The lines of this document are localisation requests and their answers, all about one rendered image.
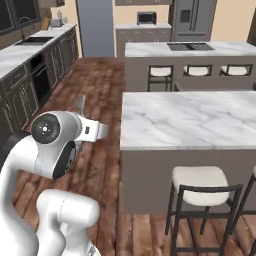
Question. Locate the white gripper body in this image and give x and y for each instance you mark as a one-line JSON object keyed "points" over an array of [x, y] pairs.
{"points": [[103, 131]]}

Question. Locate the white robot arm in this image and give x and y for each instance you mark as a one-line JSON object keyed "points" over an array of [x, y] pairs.
{"points": [[23, 160]]}

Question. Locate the grey island with hob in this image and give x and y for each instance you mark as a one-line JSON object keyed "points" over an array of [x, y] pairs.
{"points": [[140, 71]]}

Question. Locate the black dishwasher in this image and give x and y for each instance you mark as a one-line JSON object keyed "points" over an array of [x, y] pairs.
{"points": [[40, 81]]}

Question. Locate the black stool with cream seat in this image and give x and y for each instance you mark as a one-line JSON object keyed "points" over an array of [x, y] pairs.
{"points": [[200, 186], [198, 70], [160, 71], [235, 70]]}

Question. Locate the dark cupboard run with sink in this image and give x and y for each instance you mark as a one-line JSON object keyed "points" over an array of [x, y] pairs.
{"points": [[20, 90]]}

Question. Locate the grey island with marble top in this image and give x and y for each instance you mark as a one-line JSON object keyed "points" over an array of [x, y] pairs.
{"points": [[186, 173]]}

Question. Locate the grey cupboard run under microwave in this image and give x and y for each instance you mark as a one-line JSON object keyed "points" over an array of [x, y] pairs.
{"points": [[143, 38]]}

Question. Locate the blue grey tall panel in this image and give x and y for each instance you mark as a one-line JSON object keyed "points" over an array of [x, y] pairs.
{"points": [[96, 28]]}

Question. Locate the black sink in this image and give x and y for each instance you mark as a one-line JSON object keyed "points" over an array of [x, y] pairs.
{"points": [[35, 40]]}

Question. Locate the white toaster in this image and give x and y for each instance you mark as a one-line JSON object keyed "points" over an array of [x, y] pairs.
{"points": [[56, 22]]}

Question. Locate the black hob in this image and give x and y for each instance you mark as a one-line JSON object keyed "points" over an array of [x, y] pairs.
{"points": [[190, 46]]}

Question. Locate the black microwave oven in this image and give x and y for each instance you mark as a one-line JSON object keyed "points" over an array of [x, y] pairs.
{"points": [[146, 18]]}

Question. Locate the wooden knife block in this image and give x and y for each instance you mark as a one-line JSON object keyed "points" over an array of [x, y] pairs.
{"points": [[45, 23]]}

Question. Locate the dark tap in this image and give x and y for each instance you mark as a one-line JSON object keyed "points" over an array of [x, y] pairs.
{"points": [[24, 26]]}

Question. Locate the grey steel fridge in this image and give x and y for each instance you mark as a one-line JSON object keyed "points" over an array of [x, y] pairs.
{"points": [[195, 20]]}

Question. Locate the dark framed window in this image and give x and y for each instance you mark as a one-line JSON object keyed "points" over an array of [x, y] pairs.
{"points": [[16, 13]]}

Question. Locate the grey wall cupboards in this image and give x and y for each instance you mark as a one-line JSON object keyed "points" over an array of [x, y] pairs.
{"points": [[143, 2]]}

